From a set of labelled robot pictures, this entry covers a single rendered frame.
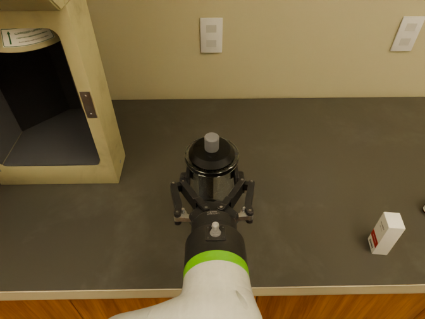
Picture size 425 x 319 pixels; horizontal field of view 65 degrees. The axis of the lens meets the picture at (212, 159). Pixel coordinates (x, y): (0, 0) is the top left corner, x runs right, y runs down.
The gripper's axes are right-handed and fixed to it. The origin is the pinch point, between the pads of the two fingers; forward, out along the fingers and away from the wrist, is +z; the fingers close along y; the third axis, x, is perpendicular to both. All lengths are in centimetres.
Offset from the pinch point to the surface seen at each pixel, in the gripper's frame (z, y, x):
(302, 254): -4.8, -20.5, 19.9
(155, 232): 1.7, 13.6, 18.5
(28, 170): 16, 48, 9
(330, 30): 53, -39, -18
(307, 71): 57, -35, -4
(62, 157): 17.9, 38.9, 6.9
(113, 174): 16.3, 25.8, 11.3
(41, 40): 12.0, 33.6, -24.0
